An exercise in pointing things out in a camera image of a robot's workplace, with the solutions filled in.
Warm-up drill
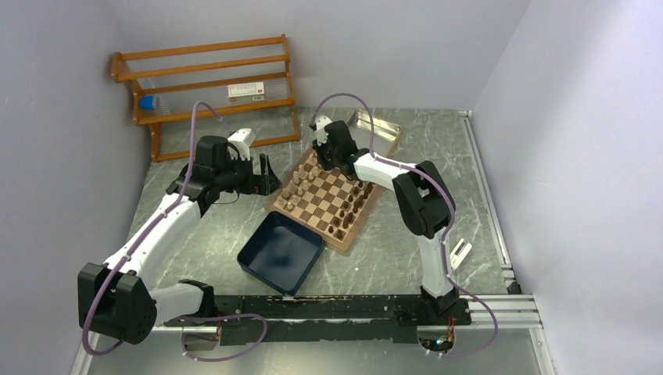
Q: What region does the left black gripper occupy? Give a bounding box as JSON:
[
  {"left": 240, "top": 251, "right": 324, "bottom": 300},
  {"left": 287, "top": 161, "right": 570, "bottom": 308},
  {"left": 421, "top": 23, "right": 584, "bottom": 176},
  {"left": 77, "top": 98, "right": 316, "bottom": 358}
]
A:
[{"left": 214, "top": 151, "right": 281, "bottom": 195}]

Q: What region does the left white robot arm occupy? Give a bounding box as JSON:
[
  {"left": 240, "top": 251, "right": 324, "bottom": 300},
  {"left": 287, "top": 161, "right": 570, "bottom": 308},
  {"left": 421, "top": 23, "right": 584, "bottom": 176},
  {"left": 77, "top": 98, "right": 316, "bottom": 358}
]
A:
[{"left": 77, "top": 128, "right": 281, "bottom": 345}]

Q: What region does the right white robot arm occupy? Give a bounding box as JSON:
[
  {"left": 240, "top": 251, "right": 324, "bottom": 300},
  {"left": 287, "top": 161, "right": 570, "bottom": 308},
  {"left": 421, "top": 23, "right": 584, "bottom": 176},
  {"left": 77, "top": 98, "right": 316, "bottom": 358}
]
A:
[{"left": 310, "top": 116, "right": 459, "bottom": 323}]

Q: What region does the dark chess pieces group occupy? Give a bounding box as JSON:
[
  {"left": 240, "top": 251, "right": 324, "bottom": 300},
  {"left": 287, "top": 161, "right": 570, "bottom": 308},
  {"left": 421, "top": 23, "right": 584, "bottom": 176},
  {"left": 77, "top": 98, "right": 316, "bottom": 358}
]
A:
[{"left": 325, "top": 180, "right": 375, "bottom": 242}]

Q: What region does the wooden chess board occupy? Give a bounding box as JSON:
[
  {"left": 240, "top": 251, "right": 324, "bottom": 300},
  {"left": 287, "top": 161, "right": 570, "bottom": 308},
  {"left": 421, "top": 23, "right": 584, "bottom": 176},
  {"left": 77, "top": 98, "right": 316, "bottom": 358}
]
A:
[{"left": 265, "top": 148, "right": 385, "bottom": 253}]

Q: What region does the gold metal tin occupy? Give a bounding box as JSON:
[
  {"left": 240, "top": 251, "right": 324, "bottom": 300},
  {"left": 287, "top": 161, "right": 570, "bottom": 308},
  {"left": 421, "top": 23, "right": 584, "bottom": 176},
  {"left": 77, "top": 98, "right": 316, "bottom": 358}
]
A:
[{"left": 347, "top": 109, "right": 402, "bottom": 157}]

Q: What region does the blue square tray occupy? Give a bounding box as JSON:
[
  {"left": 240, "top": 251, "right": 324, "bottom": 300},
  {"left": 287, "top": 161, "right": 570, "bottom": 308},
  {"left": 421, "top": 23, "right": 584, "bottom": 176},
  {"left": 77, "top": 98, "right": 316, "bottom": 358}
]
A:
[{"left": 236, "top": 212, "right": 324, "bottom": 296}]

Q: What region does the white red box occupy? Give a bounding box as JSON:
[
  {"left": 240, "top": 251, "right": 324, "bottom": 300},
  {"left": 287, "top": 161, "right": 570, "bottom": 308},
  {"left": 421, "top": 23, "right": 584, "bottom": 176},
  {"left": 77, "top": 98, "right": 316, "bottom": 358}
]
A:
[{"left": 228, "top": 82, "right": 265, "bottom": 103}]

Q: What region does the wooden shelf rack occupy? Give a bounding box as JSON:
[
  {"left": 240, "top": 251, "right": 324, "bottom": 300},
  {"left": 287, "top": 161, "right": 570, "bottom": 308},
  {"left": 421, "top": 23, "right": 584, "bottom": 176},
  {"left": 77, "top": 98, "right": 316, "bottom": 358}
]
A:
[{"left": 110, "top": 34, "right": 301, "bottom": 162}]

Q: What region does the blue capped container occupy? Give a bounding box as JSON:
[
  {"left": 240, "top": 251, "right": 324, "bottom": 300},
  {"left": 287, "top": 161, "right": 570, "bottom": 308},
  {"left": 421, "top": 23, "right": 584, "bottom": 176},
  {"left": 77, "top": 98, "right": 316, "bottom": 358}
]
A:
[{"left": 138, "top": 95, "right": 159, "bottom": 111}]

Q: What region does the small white plastic part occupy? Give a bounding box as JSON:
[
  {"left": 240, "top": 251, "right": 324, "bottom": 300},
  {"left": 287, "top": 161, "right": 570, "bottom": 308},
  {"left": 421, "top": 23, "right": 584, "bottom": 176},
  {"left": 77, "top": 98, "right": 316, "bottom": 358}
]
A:
[{"left": 450, "top": 238, "right": 473, "bottom": 270}]

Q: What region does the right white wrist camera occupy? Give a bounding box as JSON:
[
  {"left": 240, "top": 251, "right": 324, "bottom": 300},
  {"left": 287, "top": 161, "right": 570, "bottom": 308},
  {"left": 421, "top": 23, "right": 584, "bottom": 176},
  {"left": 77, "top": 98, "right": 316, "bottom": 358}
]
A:
[{"left": 312, "top": 115, "right": 332, "bottom": 138}]

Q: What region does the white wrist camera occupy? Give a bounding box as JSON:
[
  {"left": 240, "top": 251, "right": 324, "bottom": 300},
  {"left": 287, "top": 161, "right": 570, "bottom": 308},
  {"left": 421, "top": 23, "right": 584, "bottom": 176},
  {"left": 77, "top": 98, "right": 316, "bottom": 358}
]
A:
[
  {"left": 312, "top": 115, "right": 332, "bottom": 138},
  {"left": 228, "top": 128, "right": 256, "bottom": 161}
]

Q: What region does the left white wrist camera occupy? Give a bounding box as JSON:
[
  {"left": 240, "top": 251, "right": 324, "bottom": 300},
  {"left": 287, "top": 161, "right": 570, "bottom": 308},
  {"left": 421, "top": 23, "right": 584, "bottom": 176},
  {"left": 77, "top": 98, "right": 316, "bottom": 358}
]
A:
[{"left": 228, "top": 128, "right": 256, "bottom": 161}]

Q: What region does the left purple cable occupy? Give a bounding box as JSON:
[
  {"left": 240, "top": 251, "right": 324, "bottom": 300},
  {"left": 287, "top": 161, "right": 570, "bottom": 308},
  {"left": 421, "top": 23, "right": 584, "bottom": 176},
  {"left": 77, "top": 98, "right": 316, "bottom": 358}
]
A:
[{"left": 81, "top": 101, "right": 269, "bottom": 363}]

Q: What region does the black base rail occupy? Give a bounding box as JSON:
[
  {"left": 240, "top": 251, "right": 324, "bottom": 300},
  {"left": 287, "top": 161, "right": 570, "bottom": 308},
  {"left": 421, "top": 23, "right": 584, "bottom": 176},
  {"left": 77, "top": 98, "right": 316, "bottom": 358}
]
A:
[{"left": 165, "top": 295, "right": 472, "bottom": 345}]

